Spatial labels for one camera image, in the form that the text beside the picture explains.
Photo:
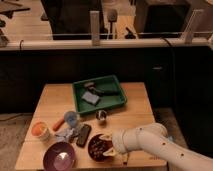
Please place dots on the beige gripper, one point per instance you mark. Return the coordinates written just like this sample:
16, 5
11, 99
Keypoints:
110, 152

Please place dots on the dark grapes bunch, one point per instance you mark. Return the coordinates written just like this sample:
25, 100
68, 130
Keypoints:
98, 147

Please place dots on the red bowl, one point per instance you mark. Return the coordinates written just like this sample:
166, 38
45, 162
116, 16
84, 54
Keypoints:
89, 147

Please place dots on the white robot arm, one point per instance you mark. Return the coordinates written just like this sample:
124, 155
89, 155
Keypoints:
152, 138

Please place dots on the purple bowl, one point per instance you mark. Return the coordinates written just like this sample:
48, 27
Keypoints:
59, 157

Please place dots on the wooden stick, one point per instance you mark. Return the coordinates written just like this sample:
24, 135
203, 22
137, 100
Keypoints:
125, 158

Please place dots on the black remote control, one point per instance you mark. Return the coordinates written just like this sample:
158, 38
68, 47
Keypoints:
83, 135

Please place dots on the small dark round cup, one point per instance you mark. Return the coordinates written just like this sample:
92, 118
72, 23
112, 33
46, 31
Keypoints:
101, 116

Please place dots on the grey crumpled cloth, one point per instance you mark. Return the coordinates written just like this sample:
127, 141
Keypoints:
66, 135

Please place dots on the green plastic tray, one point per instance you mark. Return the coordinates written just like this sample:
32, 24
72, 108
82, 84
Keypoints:
109, 82

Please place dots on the blue plastic cup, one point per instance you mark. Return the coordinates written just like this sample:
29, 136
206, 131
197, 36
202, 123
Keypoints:
71, 118

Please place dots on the grey sponge block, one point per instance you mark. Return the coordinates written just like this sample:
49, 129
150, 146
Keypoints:
90, 98

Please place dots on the orange carrot toy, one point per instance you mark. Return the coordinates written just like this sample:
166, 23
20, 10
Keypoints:
58, 124

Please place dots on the dark brush in tray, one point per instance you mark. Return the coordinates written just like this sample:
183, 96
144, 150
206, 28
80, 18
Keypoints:
91, 87

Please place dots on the orange cup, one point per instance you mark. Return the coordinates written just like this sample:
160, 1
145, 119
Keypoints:
40, 131

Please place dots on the grey railing post right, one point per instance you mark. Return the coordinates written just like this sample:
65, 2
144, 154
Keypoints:
193, 23

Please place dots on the grey railing post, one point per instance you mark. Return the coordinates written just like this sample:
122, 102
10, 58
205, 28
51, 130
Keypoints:
193, 23
95, 28

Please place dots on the grey railing post left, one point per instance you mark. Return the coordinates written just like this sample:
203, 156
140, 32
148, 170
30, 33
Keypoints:
95, 28

